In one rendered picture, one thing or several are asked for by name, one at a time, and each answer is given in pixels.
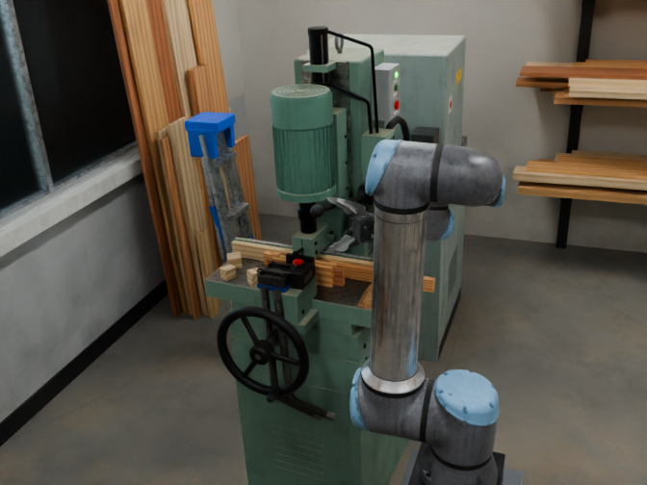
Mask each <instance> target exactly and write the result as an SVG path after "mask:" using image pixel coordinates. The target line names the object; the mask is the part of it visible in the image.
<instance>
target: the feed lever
mask: <svg viewBox="0 0 647 485"><path fill-rule="evenodd" d="M345 200H348V201H352V202H354V201H357V202H358V203H359V204H366V205H374V196H373V195H372V196H370V195H369V194H366V192H365V185H360V186H359V187H358V190H357V194H356V196H355V197H351V198H348V199H345ZM334 208H337V206H336V204H333V203H332V204H329V205H326V206H323V207H322V206H321V205H314V206H313V207H312V208H311V210H310V213H311V215H312V217H321V216H322V215H323V214H324V212H325V211H328V210H331V209H334Z"/></svg>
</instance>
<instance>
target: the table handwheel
mask: <svg viewBox="0 0 647 485"><path fill-rule="evenodd" d="M247 317H257V318H261V319H265V320H267V321H270V322H271V323H273V324H275V325H276V326H277V327H279V328H280V329H281V330H282V331H283V332H284V333H285V334H286V335H287V336H288V337H289V338H290V340H291V341H292V343H293V344H294V346H295V348H296V350H297V353H298V360H297V359H294V358H290V357H286V356H283V355H280V354H277V353H274V348H275V347H276V346H277V344H278V343H279V340H278V339H279V338H278V331H277V329H276V328H274V330H273V334H272V335H270V336H268V337H267V338H266V340H259V339H258V338H257V336H256V334H255V332H254V331H253V329H252V327H251V325H250V323H249V321H248V319H247ZM236 319H241V321H242V322H243V324H244V326H245V328H246V330H247V332H248V334H249V336H250V338H251V339H252V341H253V343H254V346H253V347H252V348H251V349H250V351H249V356H250V358H251V360H252V361H251V363H250V364H249V366H248V367H247V368H246V370H245V371H244V372H242V371H241V370H240V369H239V368H238V366H237V365H236V364H235V362H234V361H233V359H232V357H231V355H230V353H229V350H228V347H227V341H226V336H227V331H228V328H229V326H230V325H231V324H232V323H233V322H234V321H235V320H236ZM217 345H218V350H219V353H220V358H221V360H222V361H223V363H224V365H225V366H226V368H227V369H228V370H229V372H230V373H231V374H232V375H233V376H234V377H235V378H236V379H237V380H238V381H239V382H240V383H241V384H243V385H244V386H246V387H247V388H249V389H251V390H252V391H253V392H256V393H258V394H261V395H265V396H267V395H268V394H269V393H270V392H271V391H272V390H273V389H274V388H275V387H272V386H267V385H264V384H261V383H258V382H256V381H254V380H253V379H251V378H250V377H248V375H249V374H250V373H251V371H252V370H253V368H254V367H255V366H256V365H257V364H258V365H266V364H267V363H268V362H269V361H270V359H271V358H272V359H275V360H279V361H282V362H286V363H289V364H292V365H295V366H299V368H298V374H297V376H296V378H295V379H294V380H293V381H292V382H291V383H289V384H287V385H284V386H279V387H280V388H281V391H280V393H279V395H278V396H286V395H289V394H291V393H293V392H295V391H296V390H298V389H299V388H300V387H301V386H302V384H303V383H304V382H305V380H306V378H307V375H308V372H309V356H308V352H307V348H306V346H305V343H304V341H303V339H302V337H301V336H300V335H299V333H298V332H297V330H296V329H295V328H294V326H293V325H292V324H291V323H290V322H288V321H287V320H285V319H284V318H282V317H281V316H279V315H278V314H277V313H275V312H273V311H270V310H268V309H265V308H261V307H255V306H246V307H241V308H237V309H235V310H233V311H231V312H230V313H228V314H227V315H226V316H225V317H224V318H223V319H222V321H221V323H220V326H219V329H218V334H217Z"/></svg>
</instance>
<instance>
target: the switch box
mask: <svg viewBox="0 0 647 485"><path fill-rule="evenodd" d="M396 71H397V72H398V77H397V78H395V72H396ZM395 79H397V82H395V83H394V80H395ZM375 84H376V101H377V116H378V120H384V121H390V120H391V119H392V118H394V117H395V116H396V115H398V114H399V113H400V107H399V108H398V109H397V112H396V113H395V114H394V111H395V110H396V109H395V102H396V101H397V100H399V102H400V64H387V63H382V64H380V65H378V66H376V67H375ZM395 84H397V85H398V90H397V94H396V95H395V96H394V93H395V90H394V87H395ZM372 119H373V120H375V107H374V92H373V77H372Z"/></svg>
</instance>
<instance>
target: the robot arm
mask: <svg viewBox="0 0 647 485"><path fill-rule="evenodd" d="M365 192H366V194H369V195H370V196H372V195H373V196H374V205H375V213H374V214H373V213H368V212H367V211H366V210H364V209H363V207H362V206H361V205H359V204H357V203H355V202H352V201H348V200H345V199H341V198H336V197H327V198H326V200H327V201H329V202H330V203H333V204H336V206H337V207H340V208H342V209H343V211H344V212H345V213H346V214H348V215H349V226H351V228H350V229H349V230H350V231H351V232H352V234H353V236H352V237H350V236H348V235H345V236H344V237H342V239H341V240H339V241H338V242H335V243H334V244H333V245H331V246H328V247H327V248H326V249H325V250H324V251H323V253H333V252H337V251H339V252H345V251H346V250H348V248H349V247H354V246H357V245H359V244H360V243H374V265H373V295H372V326H371V356H370V359H369V360H367V361H366V362H365V363H364V365H363V367H361V368H359V369H358V370H357V371H356V373H355V375H354V377H353V381H352V389H351V391H350V402H349V409H350V417H351V420H352V423H353V424H354V425H355V426H356V427H358V428H361V429H364V430H368V431H369V432H375V433H380V434H385V435H390V436H395V437H400V438H404V439H408V440H413V441H418V442H423V443H428V444H429V445H428V446H427V448H426V450H425V451H424V453H423V455H422V458H421V462H420V475H421V478H422V479H423V481H424V483H425V484H426V485H496V484H497V479H498V468H497V465H496V462H495V459H494V456H493V446H494V440H495V433H496V426H497V419H498V416H499V397H498V393H497V391H496V390H495V388H494V386H493V385H492V384H491V383H490V382H489V381H488V380H487V379H486V378H484V377H483V376H481V375H480V374H477V373H475V372H469V371H468V370H448V371H445V372H444V374H441V375H440V376H439V377H438V378H437V379H436V380H435V379H429V378H425V371H424V368H423V367H422V365H421V364H420V363H419V362H418V347H419V334H420V320H421V307H422V293H423V279H424V265H425V252H426V241H434V242H436V241H441V240H445V239H447V238H448V237H449V236H450V235H451V233H452V231H453V225H454V222H453V220H454V218H453V212H452V211H451V210H450V209H449V204H454V205H462V206H470V207H478V206H482V205H483V206H491V207H500V206H502V204H503V200H504V194H505V176H504V175H503V173H502V170H501V167H500V165H499V164H498V162H497V161H496V160H495V159H494V157H492V156H491V155H490V154H488V153H486V152H483V151H481V150H477V149H473V148H469V147H463V146H457V145H449V144H437V143H426V142H416V141H406V140H382V141H380V142H379V143H378V144H377V145H376V146H375V149H374V152H373V154H372V157H371V160H370V163H369V167H368V171H367V177H366V184H365ZM368 241H371V242H368Z"/></svg>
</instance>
